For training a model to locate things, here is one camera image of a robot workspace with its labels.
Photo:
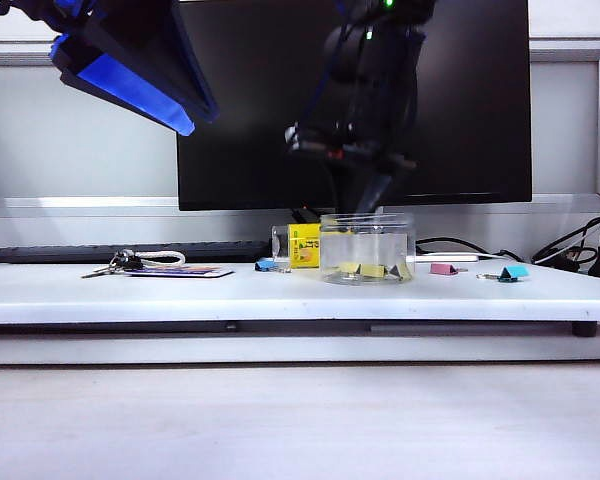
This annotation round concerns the bunch of metal keys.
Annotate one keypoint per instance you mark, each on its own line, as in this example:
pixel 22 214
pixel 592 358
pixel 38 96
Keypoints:
pixel 117 262

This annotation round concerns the black riser foot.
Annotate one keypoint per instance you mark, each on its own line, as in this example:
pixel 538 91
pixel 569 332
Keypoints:
pixel 584 331

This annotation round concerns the teal binder clip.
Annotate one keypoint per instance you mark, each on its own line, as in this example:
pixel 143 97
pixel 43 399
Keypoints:
pixel 512 272

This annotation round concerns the white slim bar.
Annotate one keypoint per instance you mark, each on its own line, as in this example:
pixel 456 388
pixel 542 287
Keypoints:
pixel 445 258

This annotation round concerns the grey aluminium partition frame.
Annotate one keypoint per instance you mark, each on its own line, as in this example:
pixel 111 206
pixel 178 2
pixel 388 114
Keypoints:
pixel 565 52

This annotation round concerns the yellow printed carton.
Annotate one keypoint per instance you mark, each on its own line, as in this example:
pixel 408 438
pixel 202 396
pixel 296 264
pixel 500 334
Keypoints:
pixel 302 250

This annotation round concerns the black keyboard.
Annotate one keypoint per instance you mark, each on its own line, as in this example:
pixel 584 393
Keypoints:
pixel 55 252

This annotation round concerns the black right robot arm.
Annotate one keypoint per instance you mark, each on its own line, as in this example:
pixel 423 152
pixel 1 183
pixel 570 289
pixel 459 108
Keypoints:
pixel 395 35

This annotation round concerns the blue binder clip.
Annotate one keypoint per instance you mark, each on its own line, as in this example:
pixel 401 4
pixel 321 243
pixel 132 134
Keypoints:
pixel 264 265

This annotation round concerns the white desk riser board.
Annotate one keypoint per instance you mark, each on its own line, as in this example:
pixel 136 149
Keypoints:
pixel 180 300

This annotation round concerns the black computer monitor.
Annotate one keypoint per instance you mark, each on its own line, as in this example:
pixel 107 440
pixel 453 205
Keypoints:
pixel 480 100

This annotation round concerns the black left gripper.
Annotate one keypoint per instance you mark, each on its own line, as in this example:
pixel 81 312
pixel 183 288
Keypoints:
pixel 75 20

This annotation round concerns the pink binder clip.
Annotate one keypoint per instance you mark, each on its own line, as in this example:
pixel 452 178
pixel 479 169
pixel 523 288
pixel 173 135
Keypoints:
pixel 440 270

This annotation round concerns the round transparent plastic jar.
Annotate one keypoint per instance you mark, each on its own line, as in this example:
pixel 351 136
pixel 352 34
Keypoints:
pixel 340 250

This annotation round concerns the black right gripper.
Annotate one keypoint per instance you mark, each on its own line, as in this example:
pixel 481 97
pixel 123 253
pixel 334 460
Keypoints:
pixel 375 125

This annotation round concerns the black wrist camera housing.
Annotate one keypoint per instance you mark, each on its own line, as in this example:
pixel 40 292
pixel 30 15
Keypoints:
pixel 342 55

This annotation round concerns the colourful printed card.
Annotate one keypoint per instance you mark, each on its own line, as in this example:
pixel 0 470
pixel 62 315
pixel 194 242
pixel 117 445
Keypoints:
pixel 190 272

